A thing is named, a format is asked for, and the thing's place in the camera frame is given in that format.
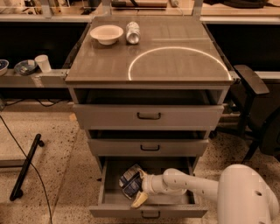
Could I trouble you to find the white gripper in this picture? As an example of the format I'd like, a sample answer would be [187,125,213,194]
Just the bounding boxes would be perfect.
[131,169,163,208]

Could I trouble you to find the blue chip bag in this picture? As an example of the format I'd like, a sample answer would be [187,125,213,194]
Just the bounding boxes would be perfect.
[119,164,142,200]

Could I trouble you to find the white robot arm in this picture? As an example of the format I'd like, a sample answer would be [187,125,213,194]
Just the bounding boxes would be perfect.
[132,164,279,224]

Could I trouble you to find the bottom grey drawer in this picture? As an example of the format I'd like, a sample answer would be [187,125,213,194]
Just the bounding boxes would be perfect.
[90,157,207,219]

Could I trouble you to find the grey drawer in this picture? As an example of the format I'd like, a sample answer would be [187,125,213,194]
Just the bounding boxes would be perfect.
[90,157,207,219]
[73,104,223,130]
[88,139,208,157]

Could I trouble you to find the middle grey drawer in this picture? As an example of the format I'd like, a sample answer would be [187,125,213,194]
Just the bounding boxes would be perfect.
[88,139,208,157]

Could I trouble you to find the top grey drawer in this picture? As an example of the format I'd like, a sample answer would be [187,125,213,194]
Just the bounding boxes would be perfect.
[73,104,223,130]

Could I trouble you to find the grey drawer cabinet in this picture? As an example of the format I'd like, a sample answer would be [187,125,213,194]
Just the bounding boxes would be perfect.
[64,15,235,176]

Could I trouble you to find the white bowl on counter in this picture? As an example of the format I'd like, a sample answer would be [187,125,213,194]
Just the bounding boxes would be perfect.
[90,24,123,46]

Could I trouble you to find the black floor bar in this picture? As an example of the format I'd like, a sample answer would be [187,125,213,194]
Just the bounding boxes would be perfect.
[10,134,45,201]

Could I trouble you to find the black office chair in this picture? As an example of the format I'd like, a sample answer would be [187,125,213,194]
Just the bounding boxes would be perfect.
[215,65,280,164]

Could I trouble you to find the silver soda can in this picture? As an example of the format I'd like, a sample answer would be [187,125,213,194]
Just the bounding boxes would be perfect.
[126,21,141,45]

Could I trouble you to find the white paper cup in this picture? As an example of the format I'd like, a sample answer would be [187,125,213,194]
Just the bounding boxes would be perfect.
[35,54,52,73]

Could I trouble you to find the blue bowl with items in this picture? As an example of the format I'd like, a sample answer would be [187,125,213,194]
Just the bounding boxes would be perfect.
[14,59,38,76]

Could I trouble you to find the blue bowl at edge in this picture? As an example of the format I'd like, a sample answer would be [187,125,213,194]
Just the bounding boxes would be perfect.
[0,59,9,76]

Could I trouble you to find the grey side shelf rail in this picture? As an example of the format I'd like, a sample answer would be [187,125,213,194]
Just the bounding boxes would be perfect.
[0,69,68,88]

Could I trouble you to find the black floor cable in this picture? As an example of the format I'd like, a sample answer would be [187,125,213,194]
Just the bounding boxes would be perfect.
[0,115,53,224]

